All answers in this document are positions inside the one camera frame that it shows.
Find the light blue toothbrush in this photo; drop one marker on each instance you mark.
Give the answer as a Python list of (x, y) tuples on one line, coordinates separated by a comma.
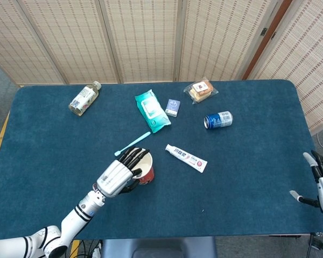
[(132, 144)]

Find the metal screen hinge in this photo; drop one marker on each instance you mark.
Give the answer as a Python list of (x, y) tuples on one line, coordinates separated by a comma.
[(263, 31), (273, 35)]

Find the brown wooden post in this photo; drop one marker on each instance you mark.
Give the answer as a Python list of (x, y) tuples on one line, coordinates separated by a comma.
[(258, 53)]

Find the wide bamboo folding screen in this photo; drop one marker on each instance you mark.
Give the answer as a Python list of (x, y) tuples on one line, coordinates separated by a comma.
[(142, 40)]

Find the narrow bamboo screen panel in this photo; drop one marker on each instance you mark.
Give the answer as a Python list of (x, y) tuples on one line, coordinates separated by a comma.
[(307, 53)]

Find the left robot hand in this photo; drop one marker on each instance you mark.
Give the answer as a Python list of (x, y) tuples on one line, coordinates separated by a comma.
[(114, 177)]

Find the white toothpaste tube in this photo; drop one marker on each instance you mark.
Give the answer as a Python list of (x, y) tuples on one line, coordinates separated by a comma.
[(187, 158)]

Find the white power strip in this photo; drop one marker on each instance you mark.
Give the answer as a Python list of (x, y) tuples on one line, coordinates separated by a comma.
[(96, 253)]

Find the wrapped sandwich cake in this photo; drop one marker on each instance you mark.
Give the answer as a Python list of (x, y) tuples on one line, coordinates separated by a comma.
[(200, 90)]

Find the blue drink can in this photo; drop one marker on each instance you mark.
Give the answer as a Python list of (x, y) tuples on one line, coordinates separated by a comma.
[(219, 120)]

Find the small purple tissue pack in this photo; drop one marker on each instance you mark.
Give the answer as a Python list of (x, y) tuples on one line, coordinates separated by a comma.
[(172, 107)]

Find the yellow drink plastic bottle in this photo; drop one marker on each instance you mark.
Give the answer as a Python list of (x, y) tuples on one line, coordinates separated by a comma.
[(83, 99)]

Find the red paper noodle cup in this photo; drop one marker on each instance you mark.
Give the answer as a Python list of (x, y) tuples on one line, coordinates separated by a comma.
[(148, 177)]

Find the teal wet wipes pack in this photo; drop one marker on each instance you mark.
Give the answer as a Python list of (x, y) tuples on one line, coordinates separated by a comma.
[(152, 111)]

